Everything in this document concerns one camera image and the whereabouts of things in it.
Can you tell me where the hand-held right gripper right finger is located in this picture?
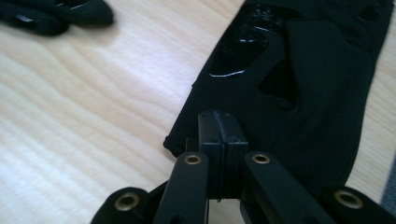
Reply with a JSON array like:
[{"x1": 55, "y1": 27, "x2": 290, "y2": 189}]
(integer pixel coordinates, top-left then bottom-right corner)
[{"x1": 216, "y1": 109, "x2": 249, "y2": 200}]

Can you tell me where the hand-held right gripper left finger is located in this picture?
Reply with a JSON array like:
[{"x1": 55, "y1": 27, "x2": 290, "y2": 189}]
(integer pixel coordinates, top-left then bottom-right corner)
[{"x1": 197, "y1": 109, "x2": 224, "y2": 200}]

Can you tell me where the black glove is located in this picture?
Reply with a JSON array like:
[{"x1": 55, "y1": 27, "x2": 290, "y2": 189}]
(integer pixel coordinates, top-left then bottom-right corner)
[
  {"x1": 163, "y1": 0, "x2": 395, "y2": 200},
  {"x1": 0, "y1": 0, "x2": 115, "y2": 36}
]

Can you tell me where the grey knitted cloth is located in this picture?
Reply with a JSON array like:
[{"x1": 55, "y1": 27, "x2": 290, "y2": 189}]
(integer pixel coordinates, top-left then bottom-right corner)
[{"x1": 379, "y1": 160, "x2": 396, "y2": 217}]

